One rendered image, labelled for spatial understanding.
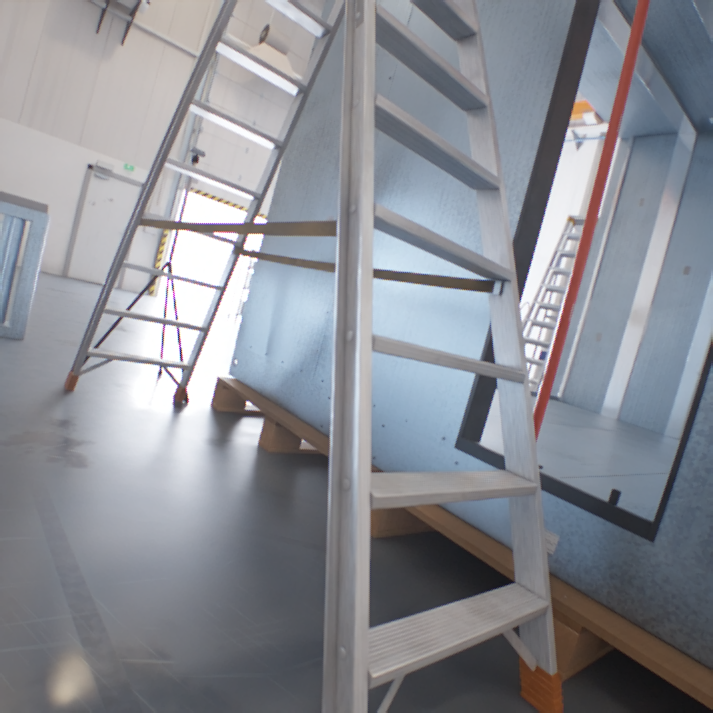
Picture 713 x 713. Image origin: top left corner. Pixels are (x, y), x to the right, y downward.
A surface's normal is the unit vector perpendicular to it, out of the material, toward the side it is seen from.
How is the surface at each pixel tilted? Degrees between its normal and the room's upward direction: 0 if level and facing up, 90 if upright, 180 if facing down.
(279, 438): 90
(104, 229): 90
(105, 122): 90
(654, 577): 90
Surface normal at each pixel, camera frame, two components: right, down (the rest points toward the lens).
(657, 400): -0.76, -0.15
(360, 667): 0.67, -0.18
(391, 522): 0.60, 0.22
